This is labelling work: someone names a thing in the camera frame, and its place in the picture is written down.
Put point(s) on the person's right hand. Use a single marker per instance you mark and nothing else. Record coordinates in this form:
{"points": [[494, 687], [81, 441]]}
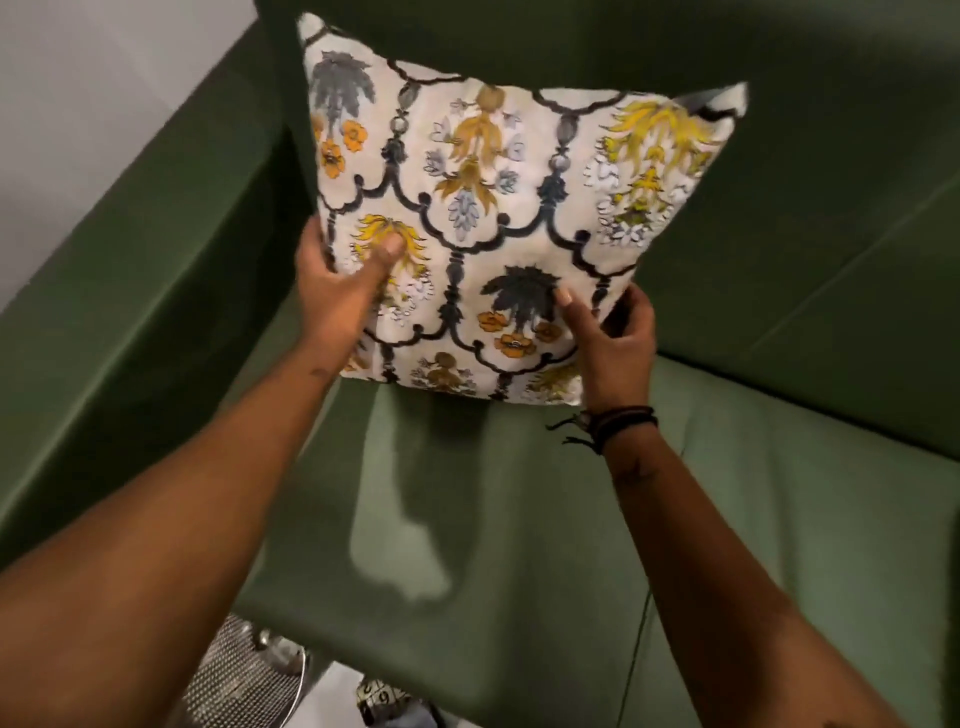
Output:
{"points": [[615, 367]]}

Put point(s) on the person's left hand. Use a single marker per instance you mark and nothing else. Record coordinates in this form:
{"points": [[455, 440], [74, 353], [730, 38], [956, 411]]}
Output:
{"points": [[334, 300]]}

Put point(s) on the floral cushion with grey palms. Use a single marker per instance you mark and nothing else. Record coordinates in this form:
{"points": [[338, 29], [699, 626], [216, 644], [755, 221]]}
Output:
{"points": [[487, 225]]}

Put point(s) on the green fabric sofa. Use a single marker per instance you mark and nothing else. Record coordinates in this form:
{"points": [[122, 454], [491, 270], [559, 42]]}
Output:
{"points": [[787, 465]]}

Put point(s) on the person's left forearm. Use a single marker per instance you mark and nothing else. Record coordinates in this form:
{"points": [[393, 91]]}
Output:
{"points": [[165, 540]]}

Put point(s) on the person's right forearm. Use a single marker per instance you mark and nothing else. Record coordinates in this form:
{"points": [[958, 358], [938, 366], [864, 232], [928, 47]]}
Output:
{"points": [[712, 600]]}

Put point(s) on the black wristband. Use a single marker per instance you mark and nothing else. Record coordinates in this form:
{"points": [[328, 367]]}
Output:
{"points": [[615, 421]]}

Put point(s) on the black white patterned shoe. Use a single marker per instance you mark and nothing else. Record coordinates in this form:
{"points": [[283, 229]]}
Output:
{"points": [[379, 699]]}

